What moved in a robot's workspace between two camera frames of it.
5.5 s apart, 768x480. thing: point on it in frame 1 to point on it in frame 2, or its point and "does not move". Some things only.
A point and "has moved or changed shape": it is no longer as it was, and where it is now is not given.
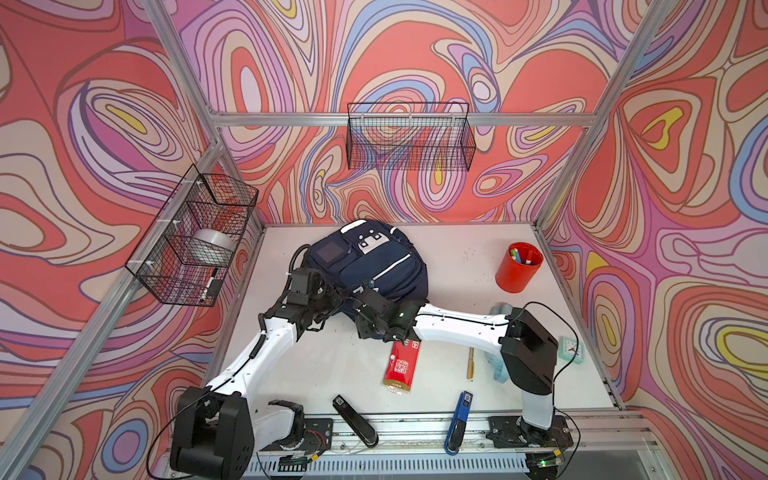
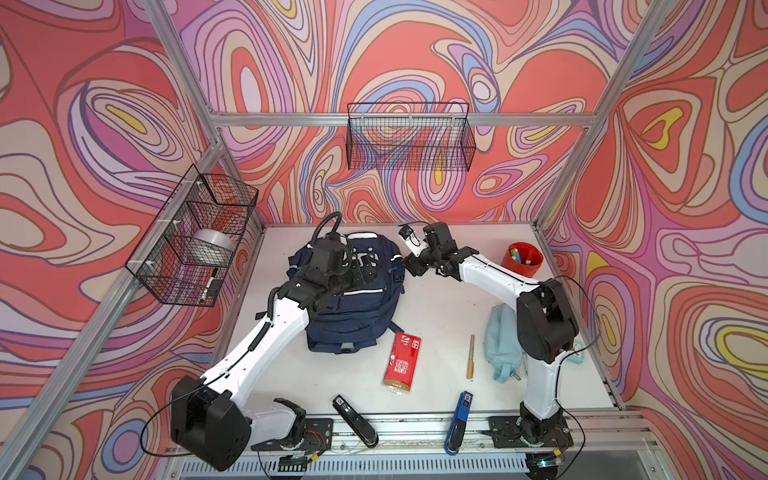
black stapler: (356, 421) does not move
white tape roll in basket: (211, 247) does not move
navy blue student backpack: (368, 255) has moved or changed shape
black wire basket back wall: (410, 136) does not move
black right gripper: (362, 329) to (411, 263)
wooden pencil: (471, 364) does not move
